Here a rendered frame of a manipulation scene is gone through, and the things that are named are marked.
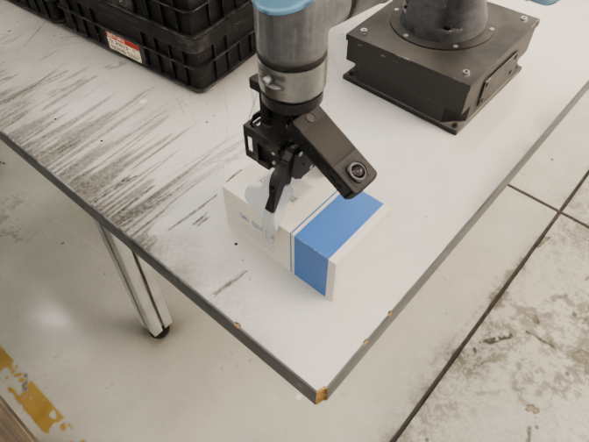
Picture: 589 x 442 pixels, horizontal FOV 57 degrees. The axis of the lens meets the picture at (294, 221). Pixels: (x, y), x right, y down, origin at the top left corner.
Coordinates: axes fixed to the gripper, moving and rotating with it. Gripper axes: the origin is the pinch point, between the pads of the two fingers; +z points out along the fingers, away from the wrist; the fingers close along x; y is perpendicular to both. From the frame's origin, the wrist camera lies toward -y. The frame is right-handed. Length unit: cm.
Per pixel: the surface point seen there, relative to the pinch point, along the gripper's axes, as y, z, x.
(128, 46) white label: 53, 2, -10
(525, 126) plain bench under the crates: -13.8, 6.6, -44.2
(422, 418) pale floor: -24, 77, -17
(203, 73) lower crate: 35.9, 1.8, -14.0
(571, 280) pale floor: -35, 77, -80
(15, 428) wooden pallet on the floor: 41, 62, 48
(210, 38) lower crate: 34.9, -4.8, -16.0
